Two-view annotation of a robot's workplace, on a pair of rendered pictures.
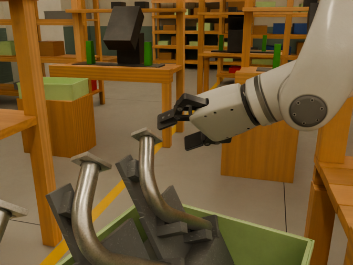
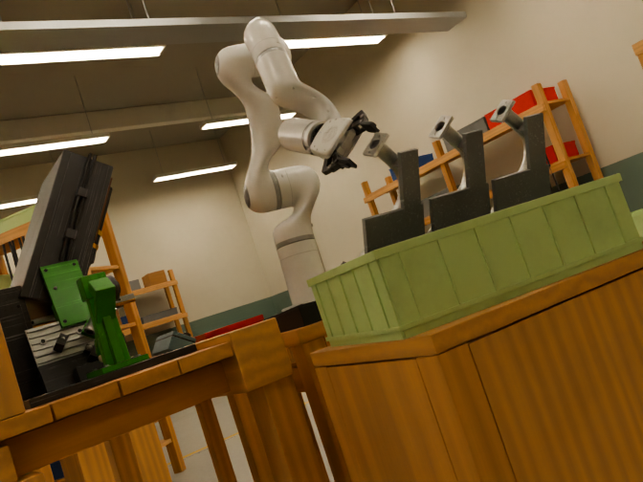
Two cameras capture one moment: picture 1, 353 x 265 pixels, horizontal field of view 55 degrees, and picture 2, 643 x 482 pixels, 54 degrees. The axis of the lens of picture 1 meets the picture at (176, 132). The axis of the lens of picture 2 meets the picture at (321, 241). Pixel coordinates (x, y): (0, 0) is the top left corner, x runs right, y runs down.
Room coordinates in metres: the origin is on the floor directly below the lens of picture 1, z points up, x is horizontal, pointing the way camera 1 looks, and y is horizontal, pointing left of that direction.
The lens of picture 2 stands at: (1.74, 0.76, 0.91)
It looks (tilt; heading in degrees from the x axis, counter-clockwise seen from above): 5 degrees up; 220
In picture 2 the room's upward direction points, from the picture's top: 19 degrees counter-clockwise
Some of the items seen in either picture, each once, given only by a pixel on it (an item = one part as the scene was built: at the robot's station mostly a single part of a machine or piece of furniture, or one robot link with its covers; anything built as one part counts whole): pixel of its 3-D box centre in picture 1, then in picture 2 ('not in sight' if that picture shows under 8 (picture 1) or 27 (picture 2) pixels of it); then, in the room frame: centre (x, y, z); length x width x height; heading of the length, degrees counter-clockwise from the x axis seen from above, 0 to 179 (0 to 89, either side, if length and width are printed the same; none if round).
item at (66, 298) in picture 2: not in sight; (67, 295); (0.76, -1.13, 1.17); 0.13 x 0.12 x 0.20; 78
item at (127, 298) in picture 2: not in sight; (72, 316); (0.69, -1.28, 1.11); 0.39 x 0.16 x 0.03; 168
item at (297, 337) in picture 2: not in sight; (320, 326); (0.36, -0.52, 0.83); 0.32 x 0.32 x 0.04; 72
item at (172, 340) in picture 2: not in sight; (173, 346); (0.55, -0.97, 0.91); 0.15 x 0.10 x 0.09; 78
